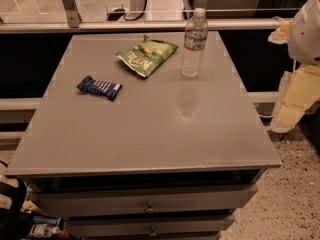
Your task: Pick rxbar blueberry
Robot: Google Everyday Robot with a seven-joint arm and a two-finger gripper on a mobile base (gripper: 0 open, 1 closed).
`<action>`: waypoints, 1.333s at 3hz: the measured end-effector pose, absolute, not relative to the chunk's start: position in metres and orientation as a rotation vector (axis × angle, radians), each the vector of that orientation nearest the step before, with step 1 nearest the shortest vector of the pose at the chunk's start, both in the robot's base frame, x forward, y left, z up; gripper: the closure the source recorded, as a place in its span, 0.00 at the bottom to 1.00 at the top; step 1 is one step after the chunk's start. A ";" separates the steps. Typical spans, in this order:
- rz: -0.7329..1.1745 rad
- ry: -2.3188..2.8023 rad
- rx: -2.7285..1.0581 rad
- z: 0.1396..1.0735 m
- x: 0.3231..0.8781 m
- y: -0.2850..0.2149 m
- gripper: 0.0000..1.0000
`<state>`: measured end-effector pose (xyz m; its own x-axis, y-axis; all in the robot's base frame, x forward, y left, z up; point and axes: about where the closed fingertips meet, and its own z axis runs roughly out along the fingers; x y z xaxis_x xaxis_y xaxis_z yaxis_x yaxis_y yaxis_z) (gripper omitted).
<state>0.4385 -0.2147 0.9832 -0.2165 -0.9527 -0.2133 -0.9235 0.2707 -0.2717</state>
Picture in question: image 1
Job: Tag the green kettle chips bag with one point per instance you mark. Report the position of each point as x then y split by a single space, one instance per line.
147 56

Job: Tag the blue rxbar blueberry bar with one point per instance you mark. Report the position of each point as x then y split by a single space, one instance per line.
99 88

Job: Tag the grey dresser with drawers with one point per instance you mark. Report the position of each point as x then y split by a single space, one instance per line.
194 148

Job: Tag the drawer knob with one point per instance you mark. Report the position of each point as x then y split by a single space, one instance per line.
152 232
149 209

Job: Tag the lower drawer knob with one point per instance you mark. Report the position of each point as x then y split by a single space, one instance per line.
152 232

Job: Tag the upper drawer knob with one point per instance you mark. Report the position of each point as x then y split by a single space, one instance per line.
149 209

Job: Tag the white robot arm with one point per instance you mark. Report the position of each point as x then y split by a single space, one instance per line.
304 35

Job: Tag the clear plastic water bottle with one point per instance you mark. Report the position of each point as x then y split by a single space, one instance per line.
196 32

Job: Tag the white machine with black cable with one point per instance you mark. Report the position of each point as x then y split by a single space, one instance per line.
135 11

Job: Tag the black bag on floor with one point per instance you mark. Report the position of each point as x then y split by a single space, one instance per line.
14 224

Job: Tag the clutter items on floor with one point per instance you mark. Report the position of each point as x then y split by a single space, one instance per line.
43 227

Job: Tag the metal guard rail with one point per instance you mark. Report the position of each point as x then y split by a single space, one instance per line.
142 26

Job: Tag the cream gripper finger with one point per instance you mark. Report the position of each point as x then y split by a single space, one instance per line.
281 34
298 91

